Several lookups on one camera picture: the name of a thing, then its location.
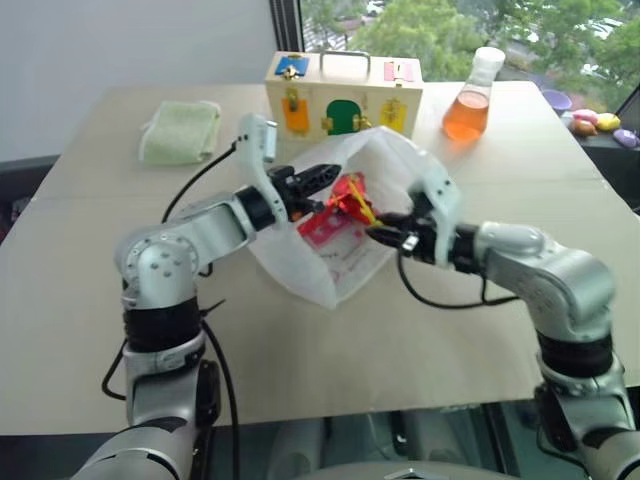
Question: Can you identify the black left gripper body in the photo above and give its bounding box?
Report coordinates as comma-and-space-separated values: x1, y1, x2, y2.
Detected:
267, 165, 306, 222

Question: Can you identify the black right gripper thick finger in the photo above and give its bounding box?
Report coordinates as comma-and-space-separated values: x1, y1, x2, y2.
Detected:
366, 225, 407, 250

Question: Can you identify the black side shelf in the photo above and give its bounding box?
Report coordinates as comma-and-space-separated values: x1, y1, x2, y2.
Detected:
574, 130, 640, 217

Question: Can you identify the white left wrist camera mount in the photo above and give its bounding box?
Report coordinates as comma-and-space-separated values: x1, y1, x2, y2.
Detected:
236, 113, 292, 224

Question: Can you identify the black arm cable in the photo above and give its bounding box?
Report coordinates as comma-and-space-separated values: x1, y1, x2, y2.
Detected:
396, 253, 522, 310
101, 141, 242, 429

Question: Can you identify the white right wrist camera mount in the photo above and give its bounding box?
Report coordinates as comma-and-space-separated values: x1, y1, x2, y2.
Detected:
406, 148, 465, 267

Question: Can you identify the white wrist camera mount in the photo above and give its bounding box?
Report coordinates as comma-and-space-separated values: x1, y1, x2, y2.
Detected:
406, 148, 465, 267
236, 113, 292, 224

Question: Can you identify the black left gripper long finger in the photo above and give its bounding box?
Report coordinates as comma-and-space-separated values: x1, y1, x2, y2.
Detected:
295, 162, 345, 201

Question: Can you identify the wooden lock box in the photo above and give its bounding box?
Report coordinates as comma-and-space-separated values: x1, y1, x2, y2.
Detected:
263, 49, 426, 140

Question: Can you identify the white plastic bag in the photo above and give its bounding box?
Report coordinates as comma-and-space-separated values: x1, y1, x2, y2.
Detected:
247, 125, 452, 310

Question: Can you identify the glass flask with orange liquid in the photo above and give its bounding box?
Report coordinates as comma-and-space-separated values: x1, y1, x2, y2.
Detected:
441, 46, 507, 143

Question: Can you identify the red and gold wrapper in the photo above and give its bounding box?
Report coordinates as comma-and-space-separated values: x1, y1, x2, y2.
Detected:
323, 171, 377, 227

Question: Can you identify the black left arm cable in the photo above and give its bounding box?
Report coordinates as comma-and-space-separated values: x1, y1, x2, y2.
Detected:
101, 141, 242, 429

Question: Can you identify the folded green towel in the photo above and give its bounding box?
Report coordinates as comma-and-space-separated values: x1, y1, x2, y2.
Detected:
138, 99, 224, 168

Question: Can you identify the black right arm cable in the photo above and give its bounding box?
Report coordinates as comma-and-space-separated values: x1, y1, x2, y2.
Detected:
396, 253, 522, 310

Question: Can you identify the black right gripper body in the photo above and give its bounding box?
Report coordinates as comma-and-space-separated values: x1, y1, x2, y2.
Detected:
398, 191, 437, 265

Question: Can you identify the purple bowl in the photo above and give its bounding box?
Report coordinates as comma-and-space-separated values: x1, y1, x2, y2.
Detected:
540, 88, 573, 113

